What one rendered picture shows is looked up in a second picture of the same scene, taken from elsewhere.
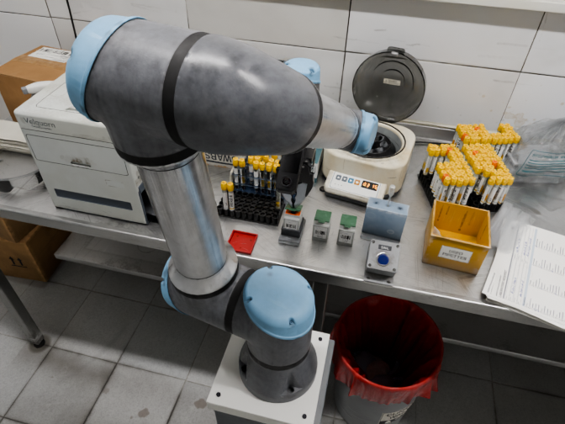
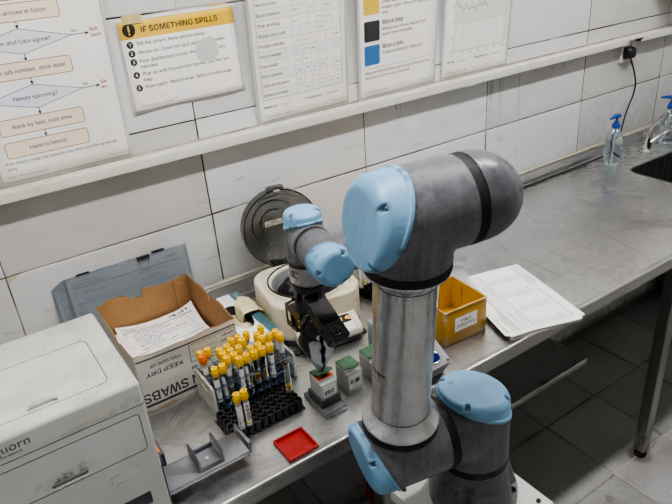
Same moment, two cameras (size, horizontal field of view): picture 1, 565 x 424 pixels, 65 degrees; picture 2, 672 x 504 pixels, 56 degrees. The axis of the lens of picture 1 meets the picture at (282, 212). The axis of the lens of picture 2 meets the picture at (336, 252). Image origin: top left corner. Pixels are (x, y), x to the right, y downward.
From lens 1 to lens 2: 0.71 m
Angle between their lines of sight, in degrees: 40
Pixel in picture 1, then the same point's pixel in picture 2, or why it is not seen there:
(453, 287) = (484, 348)
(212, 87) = (507, 176)
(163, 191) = (429, 313)
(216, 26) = (45, 252)
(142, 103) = (465, 213)
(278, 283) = (464, 383)
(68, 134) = (53, 439)
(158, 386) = not seen: outside the picture
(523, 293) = (524, 318)
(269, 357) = (498, 457)
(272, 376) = (501, 481)
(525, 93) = not seen: hidden behind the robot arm
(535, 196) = not seen: hidden behind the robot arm
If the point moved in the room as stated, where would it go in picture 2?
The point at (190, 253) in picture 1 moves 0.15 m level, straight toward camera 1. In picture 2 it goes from (427, 384) to (539, 410)
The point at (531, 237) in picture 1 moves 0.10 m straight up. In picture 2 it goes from (481, 283) to (482, 251)
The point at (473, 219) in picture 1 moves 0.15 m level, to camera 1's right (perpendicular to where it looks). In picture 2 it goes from (445, 290) to (476, 267)
